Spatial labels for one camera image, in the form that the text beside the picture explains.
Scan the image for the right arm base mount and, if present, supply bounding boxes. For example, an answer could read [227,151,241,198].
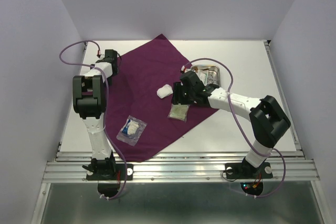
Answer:
[222,155,274,197]

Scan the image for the blue-white gauze packet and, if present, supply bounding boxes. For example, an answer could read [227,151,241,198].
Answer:
[117,115,147,146]

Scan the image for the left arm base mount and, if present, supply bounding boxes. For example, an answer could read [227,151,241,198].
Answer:
[82,156,133,200]

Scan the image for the white gauze pad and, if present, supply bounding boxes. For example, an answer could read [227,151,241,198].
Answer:
[156,84,173,99]

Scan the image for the purple cloth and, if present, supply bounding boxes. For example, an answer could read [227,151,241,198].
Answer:
[106,35,216,162]

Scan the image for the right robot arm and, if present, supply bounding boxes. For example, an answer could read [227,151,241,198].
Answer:
[172,71,291,177]

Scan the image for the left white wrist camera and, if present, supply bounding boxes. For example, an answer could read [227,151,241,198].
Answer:
[97,54,105,60]

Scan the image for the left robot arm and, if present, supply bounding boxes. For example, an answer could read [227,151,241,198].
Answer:
[72,49,119,163]

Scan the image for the steel instrument tray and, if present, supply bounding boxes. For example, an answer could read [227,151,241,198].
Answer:
[191,65,221,86]

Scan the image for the aluminium front rail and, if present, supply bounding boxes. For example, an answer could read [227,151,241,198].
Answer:
[42,151,320,183]

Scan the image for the green-white packet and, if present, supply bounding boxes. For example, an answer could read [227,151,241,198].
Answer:
[168,104,190,122]

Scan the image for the small steel scissors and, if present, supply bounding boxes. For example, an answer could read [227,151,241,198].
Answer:
[207,76,215,84]

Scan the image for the white sterile pouch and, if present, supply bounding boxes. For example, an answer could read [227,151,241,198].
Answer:
[198,70,209,86]

